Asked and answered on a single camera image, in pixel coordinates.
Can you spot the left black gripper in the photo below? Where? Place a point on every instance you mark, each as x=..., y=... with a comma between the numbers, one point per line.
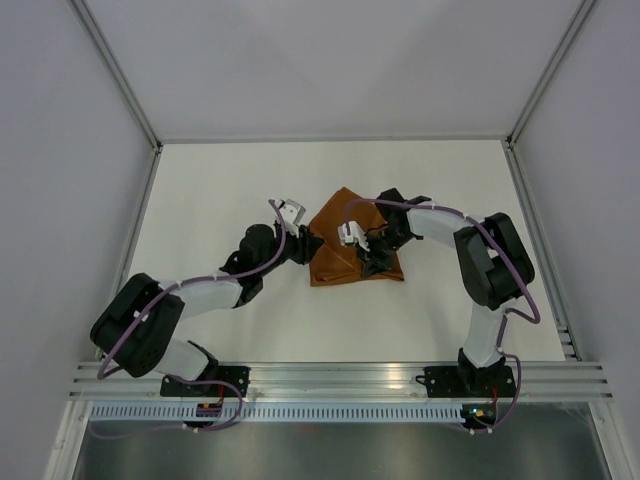
x=305, y=244

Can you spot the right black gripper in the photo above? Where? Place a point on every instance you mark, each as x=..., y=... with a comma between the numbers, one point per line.
x=373, y=262

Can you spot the orange-brown cloth napkin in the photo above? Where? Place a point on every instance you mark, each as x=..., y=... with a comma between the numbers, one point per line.
x=334, y=264

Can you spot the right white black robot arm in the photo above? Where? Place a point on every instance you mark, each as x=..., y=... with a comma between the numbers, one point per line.
x=495, y=269

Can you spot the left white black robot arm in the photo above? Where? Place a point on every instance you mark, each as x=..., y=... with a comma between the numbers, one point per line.
x=136, y=331

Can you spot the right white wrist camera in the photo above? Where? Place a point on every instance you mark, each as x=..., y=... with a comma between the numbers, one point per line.
x=351, y=234

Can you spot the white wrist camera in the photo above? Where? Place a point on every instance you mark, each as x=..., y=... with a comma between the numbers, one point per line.
x=351, y=234
x=289, y=213

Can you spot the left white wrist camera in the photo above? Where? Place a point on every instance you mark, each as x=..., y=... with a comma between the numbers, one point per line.
x=289, y=213

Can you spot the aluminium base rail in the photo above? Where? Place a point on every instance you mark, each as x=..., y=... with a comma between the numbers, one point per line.
x=564, y=381

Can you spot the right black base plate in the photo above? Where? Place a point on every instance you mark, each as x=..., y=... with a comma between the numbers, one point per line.
x=445, y=382

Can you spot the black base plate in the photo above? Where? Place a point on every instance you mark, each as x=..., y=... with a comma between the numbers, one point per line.
x=215, y=381
x=445, y=382

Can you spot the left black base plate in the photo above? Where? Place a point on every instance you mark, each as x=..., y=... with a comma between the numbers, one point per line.
x=215, y=381

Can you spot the white slotted cable duct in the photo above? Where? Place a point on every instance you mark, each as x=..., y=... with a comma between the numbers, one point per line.
x=279, y=412

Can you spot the right aluminium frame post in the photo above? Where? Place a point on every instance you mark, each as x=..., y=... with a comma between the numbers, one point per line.
x=560, y=54

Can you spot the aluminium frame post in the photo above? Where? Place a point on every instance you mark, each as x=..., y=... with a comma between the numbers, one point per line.
x=560, y=54
x=97, y=38

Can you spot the left aluminium frame post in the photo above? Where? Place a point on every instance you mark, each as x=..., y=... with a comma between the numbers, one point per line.
x=97, y=38

